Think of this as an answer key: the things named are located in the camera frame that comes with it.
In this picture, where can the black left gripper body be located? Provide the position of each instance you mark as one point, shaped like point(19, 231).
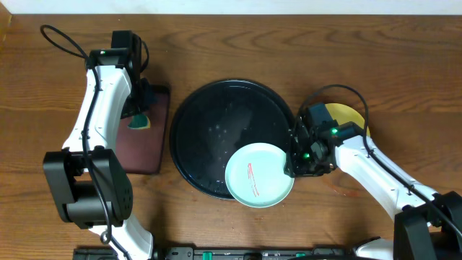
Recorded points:
point(144, 98)

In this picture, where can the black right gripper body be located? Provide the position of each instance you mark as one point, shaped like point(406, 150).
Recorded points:
point(307, 162)

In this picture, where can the green yellow sponge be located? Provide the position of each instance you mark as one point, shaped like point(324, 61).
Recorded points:
point(139, 121)

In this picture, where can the yellow plate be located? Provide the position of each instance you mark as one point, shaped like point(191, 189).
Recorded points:
point(346, 115)

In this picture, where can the mint plate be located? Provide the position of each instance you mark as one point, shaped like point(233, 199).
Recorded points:
point(254, 175)

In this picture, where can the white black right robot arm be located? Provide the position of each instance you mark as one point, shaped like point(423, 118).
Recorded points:
point(427, 225)

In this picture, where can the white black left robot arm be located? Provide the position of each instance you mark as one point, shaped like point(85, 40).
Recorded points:
point(88, 184)

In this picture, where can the dark red rectangular tray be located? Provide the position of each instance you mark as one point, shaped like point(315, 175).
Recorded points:
point(140, 151)

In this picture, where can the round black tray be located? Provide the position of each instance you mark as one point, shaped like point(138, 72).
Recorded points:
point(218, 119)

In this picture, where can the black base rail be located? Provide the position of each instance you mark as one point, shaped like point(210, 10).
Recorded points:
point(188, 253)

